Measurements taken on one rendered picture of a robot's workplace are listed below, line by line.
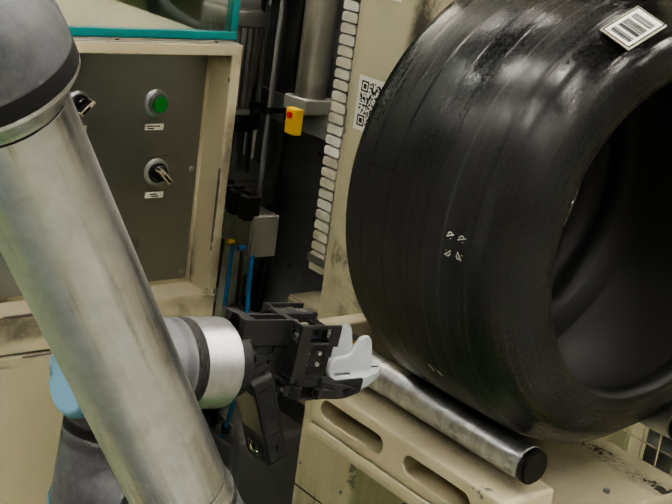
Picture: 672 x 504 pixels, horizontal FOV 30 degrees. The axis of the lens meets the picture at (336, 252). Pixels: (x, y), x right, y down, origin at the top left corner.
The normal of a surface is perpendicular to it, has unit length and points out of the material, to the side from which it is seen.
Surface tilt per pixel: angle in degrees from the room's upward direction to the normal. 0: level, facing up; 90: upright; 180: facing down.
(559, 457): 0
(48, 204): 104
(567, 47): 42
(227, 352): 57
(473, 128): 66
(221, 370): 79
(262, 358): 90
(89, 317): 108
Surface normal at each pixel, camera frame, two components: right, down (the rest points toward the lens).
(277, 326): 0.61, 0.32
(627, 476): 0.13, -0.95
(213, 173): -0.78, 0.08
